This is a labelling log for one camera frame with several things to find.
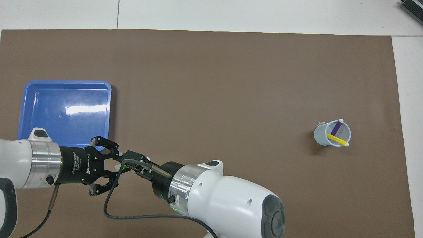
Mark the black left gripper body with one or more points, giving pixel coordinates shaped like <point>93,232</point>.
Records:
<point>79,165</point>

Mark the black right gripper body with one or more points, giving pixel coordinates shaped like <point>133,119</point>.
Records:
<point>163,181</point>

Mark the green pen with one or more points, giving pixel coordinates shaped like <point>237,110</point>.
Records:
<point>125,169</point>

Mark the yellow pen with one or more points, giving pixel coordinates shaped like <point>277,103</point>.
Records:
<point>337,139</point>

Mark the purple pen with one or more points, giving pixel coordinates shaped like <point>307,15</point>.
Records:
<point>337,128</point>

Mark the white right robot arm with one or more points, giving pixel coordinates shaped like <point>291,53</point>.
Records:
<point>224,198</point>

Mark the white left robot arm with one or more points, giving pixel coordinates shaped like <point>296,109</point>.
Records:
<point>16,162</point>

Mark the blue plastic tray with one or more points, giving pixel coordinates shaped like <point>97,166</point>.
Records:
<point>66,109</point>

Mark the brown table mat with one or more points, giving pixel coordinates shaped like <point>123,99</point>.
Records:
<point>231,82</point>

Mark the pale blue translucent cup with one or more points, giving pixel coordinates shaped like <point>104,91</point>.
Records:
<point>321,137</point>

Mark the striped dark device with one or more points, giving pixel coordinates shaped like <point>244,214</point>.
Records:
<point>413,9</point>

